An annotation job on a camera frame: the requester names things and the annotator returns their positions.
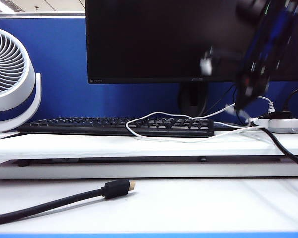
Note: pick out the black computer keyboard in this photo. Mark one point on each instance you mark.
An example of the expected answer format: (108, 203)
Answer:
(89, 124)

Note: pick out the white desk riser shelf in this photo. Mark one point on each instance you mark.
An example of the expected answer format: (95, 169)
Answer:
(89, 146)

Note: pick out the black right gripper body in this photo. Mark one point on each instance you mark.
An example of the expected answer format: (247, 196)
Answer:
(253, 79)

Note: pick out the black computer monitor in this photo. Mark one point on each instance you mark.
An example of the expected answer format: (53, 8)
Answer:
(139, 37)

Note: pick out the blue cubicle partition panel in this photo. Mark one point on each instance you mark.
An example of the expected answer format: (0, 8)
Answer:
(59, 62)

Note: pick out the white power strip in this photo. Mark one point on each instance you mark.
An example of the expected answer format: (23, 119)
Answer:
(288, 124)

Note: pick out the white round desk fan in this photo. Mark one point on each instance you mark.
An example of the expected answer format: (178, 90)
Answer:
(29, 74)

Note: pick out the dark blue flat pad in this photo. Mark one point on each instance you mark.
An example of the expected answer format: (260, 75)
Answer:
(228, 129)

